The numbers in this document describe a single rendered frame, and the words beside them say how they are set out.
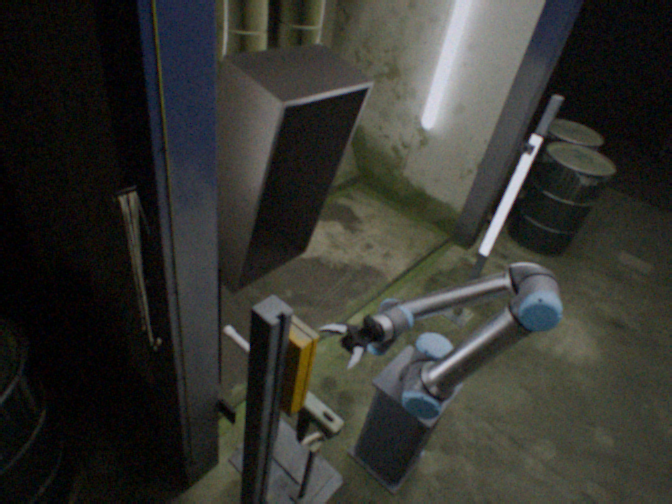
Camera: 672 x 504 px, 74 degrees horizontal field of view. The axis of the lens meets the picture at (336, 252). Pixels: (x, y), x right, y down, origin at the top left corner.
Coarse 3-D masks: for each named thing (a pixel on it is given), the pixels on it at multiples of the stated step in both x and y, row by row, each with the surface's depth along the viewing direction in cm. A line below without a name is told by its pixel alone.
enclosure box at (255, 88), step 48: (288, 48) 200; (240, 96) 179; (288, 96) 171; (336, 96) 223; (240, 144) 192; (288, 144) 254; (336, 144) 236; (240, 192) 205; (288, 192) 276; (240, 240) 221; (288, 240) 290; (240, 288) 250
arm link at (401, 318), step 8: (384, 312) 156; (392, 312) 155; (400, 312) 156; (408, 312) 158; (392, 320) 152; (400, 320) 154; (408, 320) 156; (400, 328) 154; (408, 328) 159; (392, 336) 153
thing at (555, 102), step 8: (552, 96) 231; (552, 104) 232; (560, 104) 233; (552, 112) 234; (544, 120) 238; (552, 120) 238; (544, 128) 239; (544, 136) 242; (480, 256) 296; (480, 264) 299; (472, 272) 305; (480, 272) 306; (472, 280) 308; (456, 312) 328
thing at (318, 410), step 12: (228, 336) 142; (312, 396) 128; (312, 408) 125; (324, 408) 125; (300, 420) 132; (312, 420) 125; (324, 420) 122; (336, 420) 123; (300, 432) 135; (324, 432) 124; (336, 432) 121
